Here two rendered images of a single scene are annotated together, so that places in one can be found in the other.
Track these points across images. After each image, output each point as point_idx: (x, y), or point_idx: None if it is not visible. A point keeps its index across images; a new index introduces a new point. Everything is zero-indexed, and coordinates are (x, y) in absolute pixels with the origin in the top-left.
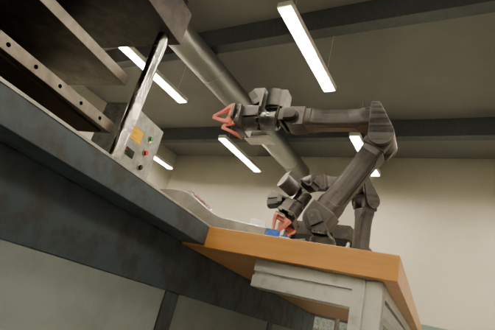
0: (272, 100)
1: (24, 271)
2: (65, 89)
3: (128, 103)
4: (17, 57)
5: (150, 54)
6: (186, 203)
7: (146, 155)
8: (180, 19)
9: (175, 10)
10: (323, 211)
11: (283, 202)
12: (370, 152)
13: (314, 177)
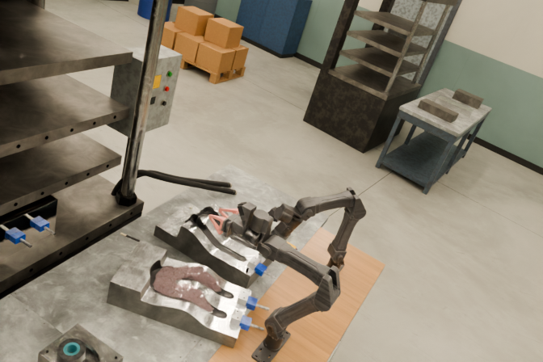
0: (254, 227)
1: None
2: (77, 127)
3: (138, 61)
4: (29, 146)
5: (150, 27)
6: (187, 317)
7: (167, 90)
8: None
9: None
10: (277, 326)
11: (278, 225)
12: (313, 307)
13: (305, 212)
